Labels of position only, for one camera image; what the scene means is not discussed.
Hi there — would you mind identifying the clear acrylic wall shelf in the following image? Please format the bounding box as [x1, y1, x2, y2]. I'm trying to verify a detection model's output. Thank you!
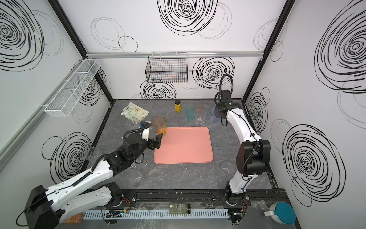
[44, 59, 101, 117]

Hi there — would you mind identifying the black wire basket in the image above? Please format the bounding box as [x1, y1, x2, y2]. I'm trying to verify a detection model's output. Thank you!
[145, 52, 188, 84]

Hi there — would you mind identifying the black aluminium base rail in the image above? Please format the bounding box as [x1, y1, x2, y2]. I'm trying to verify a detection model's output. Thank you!
[122, 189, 288, 206]

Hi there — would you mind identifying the clear cup front left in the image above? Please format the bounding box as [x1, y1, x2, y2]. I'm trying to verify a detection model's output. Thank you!
[127, 170, 144, 187]

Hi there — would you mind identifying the amber plastic cup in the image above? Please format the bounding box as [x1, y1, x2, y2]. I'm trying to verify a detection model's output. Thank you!
[152, 116, 166, 135]

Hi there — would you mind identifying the green circuit board box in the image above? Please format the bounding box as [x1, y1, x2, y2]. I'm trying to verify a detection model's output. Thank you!
[169, 203, 191, 214]

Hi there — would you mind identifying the white sugar refill pouch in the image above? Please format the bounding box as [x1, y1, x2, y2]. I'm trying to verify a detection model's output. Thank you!
[121, 102, 149, 121]

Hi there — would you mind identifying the clear glass pouch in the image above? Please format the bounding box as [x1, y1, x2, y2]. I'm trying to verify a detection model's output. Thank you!
[140, 116, 151, 126]
[125, 117, 140, 130]

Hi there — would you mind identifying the clear glass front right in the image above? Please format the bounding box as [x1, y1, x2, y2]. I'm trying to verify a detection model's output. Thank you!
[220, 161, 236, 176]

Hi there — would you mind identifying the clear faceted glass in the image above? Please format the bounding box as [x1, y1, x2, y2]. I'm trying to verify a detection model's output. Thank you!
[195, 110, 206, 126]

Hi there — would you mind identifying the brown bottle lying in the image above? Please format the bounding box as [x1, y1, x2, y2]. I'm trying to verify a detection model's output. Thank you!
[62, 213, 84, 224]

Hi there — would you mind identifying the blue plastic cup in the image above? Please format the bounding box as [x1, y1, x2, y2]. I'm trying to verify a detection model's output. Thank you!
[209, 106, 220, 124]

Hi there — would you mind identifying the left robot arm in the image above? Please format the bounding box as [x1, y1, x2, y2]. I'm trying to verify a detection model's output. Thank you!
[22, 121, 164, 229]

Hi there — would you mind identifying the yellow spice jar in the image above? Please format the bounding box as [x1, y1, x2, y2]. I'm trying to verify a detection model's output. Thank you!
[174, 100, 182, 113]

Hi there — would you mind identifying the small clear glass front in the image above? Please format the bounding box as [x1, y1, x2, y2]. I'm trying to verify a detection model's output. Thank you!
[130, 163, 142, 171]

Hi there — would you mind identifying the pink plastic tray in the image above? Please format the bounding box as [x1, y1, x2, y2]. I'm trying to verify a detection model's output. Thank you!
[153, 127, 214, 165]

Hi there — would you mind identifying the pink plastic cup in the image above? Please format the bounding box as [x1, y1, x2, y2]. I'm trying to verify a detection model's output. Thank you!
[196, 102, 204, 110]

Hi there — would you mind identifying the white slotted cable duct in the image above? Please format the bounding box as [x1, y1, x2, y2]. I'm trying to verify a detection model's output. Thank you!
[83, 209, 229, 220]

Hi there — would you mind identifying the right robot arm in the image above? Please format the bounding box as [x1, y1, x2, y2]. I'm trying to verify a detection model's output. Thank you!
[214, 73, 271, 205]

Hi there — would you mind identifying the teal plastic cup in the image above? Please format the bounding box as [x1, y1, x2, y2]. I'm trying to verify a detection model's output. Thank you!
[185, 104, 197, 121]

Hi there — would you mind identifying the teal white kettle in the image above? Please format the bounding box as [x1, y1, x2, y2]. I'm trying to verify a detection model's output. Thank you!
[264, 202, 296, 225]

